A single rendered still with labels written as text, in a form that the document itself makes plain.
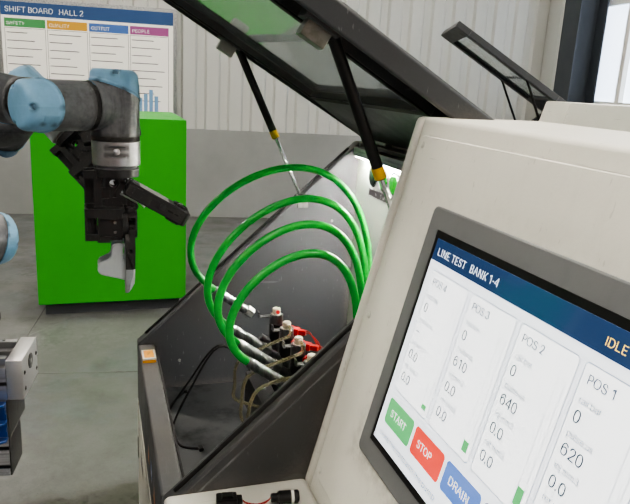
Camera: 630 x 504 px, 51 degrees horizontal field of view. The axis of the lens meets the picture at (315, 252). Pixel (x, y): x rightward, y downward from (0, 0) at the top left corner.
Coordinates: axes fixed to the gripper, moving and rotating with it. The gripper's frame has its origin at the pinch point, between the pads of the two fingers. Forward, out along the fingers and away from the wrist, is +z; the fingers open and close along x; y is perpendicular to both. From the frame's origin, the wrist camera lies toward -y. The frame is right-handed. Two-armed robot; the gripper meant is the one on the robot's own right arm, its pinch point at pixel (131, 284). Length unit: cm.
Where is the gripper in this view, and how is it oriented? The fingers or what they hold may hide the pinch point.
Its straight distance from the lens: 117.0
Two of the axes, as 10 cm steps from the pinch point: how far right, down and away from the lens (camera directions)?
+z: -0.5, 9.7, 2.5
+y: -9.5, 0.3, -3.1
